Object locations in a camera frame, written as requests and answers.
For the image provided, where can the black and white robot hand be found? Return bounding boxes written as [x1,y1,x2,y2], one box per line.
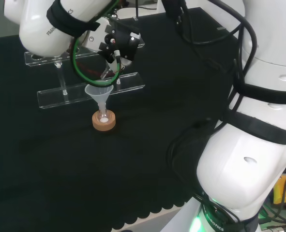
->
[82,14,146,73]

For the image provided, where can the translucent plastic funnel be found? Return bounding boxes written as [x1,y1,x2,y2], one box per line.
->
[84,83,115,112]

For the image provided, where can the small round-bottom glass flask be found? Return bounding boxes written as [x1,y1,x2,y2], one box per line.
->
[96,108,109,124]

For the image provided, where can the clear acrylic rack with tubes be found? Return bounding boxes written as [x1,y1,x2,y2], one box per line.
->
[24,36,146,110]

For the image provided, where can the black bench cloth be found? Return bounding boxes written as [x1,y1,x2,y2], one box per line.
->
[0,7,245,231]

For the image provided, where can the yellow stop button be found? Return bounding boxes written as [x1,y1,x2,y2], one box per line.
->
[272,173,286,206]

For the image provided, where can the green cable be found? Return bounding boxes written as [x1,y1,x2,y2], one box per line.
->
[70,2,124,88]

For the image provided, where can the cork ring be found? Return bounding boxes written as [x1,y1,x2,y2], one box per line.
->
[92,110,117,132]

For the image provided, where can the black cable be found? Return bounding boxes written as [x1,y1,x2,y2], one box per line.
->
[161,0,258,73]
[166,117,229,194]
[193,190,238,224]

